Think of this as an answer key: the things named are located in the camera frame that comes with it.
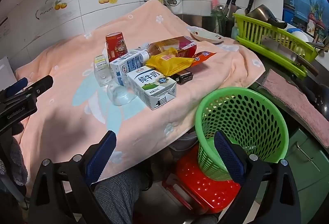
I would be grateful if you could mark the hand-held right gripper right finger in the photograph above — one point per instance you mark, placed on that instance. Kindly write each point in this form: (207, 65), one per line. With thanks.
(227, 157)

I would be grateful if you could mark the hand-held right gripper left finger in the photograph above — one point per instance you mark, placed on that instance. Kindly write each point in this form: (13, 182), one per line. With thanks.
(99, 158)

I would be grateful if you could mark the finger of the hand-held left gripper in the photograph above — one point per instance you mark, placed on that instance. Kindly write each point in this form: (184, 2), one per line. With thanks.
(38, 86)
(16, 86)

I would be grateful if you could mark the green plastic mesh basket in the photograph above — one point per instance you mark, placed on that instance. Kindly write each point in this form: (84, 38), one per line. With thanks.
(210, 116)

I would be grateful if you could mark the blue and white milk carton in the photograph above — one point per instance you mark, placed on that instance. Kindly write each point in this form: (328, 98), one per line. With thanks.
(122, 67)

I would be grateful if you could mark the black box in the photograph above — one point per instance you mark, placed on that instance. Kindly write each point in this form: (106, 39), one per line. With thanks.
(183, 77)

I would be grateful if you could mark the person's left hand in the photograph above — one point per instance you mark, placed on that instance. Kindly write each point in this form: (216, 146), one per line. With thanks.
(18, 162)

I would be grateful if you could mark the peach flower-print towel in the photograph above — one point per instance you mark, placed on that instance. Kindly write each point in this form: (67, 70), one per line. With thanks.
(64, 116)

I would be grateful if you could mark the red plastic stool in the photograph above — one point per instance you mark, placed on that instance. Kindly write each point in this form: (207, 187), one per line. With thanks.
(203, 188)

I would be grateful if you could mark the person's plaid trouser leg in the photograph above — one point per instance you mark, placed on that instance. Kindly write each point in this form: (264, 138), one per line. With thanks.
(120, 195)

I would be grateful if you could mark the small clear yellow-label bottle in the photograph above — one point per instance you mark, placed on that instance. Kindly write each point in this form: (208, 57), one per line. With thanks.
(101, 71)

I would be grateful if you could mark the green cabinet door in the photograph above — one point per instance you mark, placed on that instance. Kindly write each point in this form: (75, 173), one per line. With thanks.
(308, 177)

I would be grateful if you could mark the red paper cup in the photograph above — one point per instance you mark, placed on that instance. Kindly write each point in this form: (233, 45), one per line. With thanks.
(115, 46)

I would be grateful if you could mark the pink cloth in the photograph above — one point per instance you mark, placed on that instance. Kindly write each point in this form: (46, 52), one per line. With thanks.
(295, 103)

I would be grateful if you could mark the green and white milk carton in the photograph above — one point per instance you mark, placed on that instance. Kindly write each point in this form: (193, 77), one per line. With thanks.
(149, 82)

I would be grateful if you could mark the orange snack wrapper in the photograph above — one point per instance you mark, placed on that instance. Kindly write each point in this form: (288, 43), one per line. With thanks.
(203, 57)

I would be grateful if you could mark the yellow snack packet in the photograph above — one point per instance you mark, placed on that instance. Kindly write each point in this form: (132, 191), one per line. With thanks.
(169, 63)

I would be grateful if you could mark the white ceramic dish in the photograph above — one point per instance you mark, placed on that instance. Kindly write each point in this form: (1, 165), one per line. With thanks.
(205, 35)

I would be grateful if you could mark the teal soap bottle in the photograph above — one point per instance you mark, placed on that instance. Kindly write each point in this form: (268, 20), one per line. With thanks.
(234, 30)

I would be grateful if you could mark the amber tea bottle red label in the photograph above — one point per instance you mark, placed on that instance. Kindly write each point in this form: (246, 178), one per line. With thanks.
(164, 45)

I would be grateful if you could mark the green plastic dish rack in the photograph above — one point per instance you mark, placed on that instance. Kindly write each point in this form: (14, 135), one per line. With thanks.
(257, 31)

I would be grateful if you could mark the dark utensil holder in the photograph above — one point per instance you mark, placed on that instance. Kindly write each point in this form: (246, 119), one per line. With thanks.
(221, 22)

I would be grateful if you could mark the blue and white bowl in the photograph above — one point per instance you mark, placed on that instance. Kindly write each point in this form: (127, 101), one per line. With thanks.
(298, 35)

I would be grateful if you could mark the dark metal pot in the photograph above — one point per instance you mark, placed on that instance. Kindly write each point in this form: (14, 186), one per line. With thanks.
(259, 12)

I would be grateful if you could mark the metal ladle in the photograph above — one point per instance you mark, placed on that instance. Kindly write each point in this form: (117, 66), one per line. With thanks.
(219, 7)

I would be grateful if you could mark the pink brush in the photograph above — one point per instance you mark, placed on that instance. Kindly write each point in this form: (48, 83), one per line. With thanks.
(214, 3)

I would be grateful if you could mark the metal valve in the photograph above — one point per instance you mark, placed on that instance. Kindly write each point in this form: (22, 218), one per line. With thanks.
(171, 2)

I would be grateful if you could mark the potted green plant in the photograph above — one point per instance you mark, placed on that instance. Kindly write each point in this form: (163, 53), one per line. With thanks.
(314, 17)

